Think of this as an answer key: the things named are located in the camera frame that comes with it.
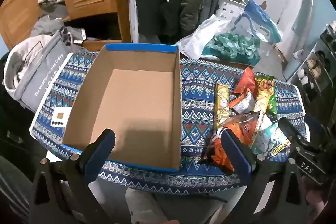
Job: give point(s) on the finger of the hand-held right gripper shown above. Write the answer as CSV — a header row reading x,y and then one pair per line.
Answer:
x,y
286,130

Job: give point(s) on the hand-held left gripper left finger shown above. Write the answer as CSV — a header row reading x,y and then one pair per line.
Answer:
x,y
104,151

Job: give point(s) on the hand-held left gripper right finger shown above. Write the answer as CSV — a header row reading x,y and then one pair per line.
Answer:
x,y
234,153

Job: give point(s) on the orange chip bag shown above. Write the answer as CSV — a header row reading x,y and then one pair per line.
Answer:
x,y
236,126

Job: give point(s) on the green peanut packet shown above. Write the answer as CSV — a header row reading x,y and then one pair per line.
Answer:
x,y
265,95

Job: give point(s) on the yellow snack bar packet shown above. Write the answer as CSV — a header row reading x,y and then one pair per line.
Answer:
x,y
221,106

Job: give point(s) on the cardboard box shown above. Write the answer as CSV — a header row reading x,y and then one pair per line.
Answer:
x,y
136,108

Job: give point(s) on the teal white snack bag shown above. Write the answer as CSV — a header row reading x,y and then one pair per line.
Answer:
x,y
273,140

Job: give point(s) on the small silver orange packet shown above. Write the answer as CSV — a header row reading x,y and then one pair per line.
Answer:
x,y
242,104

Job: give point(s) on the white card with black dots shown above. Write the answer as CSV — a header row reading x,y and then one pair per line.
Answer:
x,y
61,117

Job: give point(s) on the red snack packet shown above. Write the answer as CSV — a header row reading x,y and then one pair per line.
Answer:
x,y
245,81

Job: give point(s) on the blue patterned tablecloth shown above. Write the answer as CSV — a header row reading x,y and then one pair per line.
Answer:
x,y
199,87

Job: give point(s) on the shoe rack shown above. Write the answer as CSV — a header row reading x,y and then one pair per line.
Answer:
x,y
317,61

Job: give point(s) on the teal crumpled plastic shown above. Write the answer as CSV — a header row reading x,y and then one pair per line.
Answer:
x,y
233,47

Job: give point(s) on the grey tote bag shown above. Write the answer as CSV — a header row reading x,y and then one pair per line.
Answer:
x,y
44,69

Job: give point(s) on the blue plastic bag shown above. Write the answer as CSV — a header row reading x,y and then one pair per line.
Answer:
x,y
258,20

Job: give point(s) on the white plastic bag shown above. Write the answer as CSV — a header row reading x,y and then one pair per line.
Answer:
x,y
199,35

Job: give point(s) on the white hooded garment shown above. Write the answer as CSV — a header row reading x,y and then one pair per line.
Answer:
x,y
15,56

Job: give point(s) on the white printed box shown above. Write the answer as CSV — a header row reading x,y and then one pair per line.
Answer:
x,y
229,7

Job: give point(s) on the grey crumpled garment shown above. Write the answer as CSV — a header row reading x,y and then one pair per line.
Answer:
x,y
50,26

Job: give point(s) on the plain wooden wardrobe door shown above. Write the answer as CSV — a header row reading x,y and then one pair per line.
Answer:
x,y
18,14

